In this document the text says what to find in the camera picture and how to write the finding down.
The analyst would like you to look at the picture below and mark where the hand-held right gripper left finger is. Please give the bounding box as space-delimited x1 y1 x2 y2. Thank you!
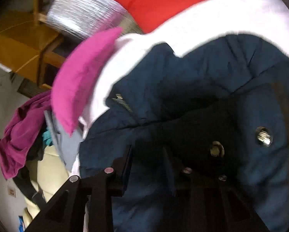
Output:
25 145 132 232

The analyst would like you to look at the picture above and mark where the black garment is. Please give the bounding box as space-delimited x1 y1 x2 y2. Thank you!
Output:
13 135 50 205

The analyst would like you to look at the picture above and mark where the teal garment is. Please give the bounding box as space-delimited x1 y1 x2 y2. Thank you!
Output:
42 129 53 148

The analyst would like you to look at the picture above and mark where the grey garment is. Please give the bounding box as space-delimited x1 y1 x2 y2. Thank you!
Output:
43 110 83 172

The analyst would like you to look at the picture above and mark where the purple garment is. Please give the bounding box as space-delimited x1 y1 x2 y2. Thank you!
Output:
0 90 55 180

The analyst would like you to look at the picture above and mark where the red pillow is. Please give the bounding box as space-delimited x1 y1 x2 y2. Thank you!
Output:
113 0 218 34

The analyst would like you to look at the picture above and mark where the magenta pillow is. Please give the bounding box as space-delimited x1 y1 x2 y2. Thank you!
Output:
51 26 124 136

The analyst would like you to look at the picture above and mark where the wooden cabinet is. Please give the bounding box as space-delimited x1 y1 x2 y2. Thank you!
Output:
0 11 66 90

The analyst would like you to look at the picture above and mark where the navy blue padded jacket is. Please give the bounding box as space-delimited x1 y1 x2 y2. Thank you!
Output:
79 34 289 232

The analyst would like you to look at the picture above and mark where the cream leather sofa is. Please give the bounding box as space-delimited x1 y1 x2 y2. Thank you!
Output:
24 146 73 225

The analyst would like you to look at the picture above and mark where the pale pink embossed blanket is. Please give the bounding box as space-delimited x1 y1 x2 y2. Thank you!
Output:
71 0 289 232

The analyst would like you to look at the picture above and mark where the silver foil insulation sheet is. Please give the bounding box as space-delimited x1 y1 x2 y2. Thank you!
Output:
46 0 129 40

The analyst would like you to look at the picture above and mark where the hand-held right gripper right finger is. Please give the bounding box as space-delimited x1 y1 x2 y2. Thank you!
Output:
162 147 269 232

